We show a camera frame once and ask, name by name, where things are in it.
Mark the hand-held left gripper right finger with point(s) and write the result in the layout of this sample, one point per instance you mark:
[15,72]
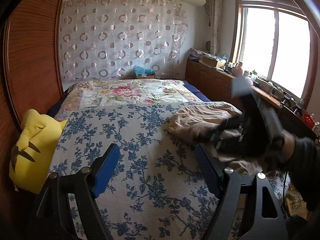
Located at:
[207,172]

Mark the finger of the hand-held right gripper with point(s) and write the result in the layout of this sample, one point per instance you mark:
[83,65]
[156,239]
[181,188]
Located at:
[228,125]
[226,143]

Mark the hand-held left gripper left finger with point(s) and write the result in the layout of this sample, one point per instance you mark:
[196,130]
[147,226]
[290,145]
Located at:
[107,170]

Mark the beige garment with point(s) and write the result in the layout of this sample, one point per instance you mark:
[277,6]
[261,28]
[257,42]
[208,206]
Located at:
[195,125]

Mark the person's right forearm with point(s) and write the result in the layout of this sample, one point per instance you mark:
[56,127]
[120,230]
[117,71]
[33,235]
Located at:
[306,170]

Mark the person's right hand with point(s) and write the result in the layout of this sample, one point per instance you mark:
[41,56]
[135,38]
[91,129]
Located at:
[283,145]

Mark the blue floral blanket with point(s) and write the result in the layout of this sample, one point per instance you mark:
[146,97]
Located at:
[140,160]

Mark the small black tripod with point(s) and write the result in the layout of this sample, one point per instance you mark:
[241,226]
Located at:
[298,107]
[287,100]

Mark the wooden cabinet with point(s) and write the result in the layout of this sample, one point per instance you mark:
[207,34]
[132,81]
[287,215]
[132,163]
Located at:
[215,82]

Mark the red box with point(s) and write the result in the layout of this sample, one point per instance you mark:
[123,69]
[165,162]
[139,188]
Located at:
[310,122]

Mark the clutter on cabinet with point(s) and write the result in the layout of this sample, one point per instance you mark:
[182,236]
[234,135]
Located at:
[220,60]

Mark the yellow plush pillow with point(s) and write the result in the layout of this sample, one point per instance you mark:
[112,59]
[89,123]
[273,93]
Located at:
[32,152]

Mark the pink floral quilt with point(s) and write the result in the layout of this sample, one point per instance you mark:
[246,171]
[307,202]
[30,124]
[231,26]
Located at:
[125,92]

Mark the yellow patterned cloth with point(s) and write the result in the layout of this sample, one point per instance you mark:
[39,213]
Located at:
[295,198]

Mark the window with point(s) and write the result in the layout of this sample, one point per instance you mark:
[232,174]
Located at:
[272,45]

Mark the cardboard box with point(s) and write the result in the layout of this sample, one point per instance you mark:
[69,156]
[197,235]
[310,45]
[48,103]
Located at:
[146,75]

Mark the beige side curtain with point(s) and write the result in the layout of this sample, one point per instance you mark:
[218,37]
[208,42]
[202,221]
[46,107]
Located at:
[215,20]

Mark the wooden headboard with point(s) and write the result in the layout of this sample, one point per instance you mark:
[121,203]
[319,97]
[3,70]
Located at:
[32,62]

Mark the circle patterned wall curtain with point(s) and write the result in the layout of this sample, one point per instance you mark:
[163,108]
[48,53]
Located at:
[120,40]

